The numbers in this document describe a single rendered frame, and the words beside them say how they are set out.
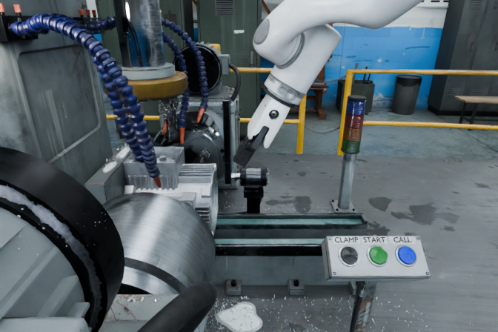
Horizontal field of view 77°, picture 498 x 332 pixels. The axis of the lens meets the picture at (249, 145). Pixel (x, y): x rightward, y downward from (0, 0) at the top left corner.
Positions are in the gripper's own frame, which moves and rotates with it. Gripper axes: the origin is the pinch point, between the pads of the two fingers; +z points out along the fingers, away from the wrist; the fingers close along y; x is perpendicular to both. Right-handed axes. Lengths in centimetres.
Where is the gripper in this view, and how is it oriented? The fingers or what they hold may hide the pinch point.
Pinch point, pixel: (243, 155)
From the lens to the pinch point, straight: 70.0
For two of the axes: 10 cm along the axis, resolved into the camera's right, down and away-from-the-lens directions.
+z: -5.0, 8.1, 3.2
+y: 0.0, -3.7, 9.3
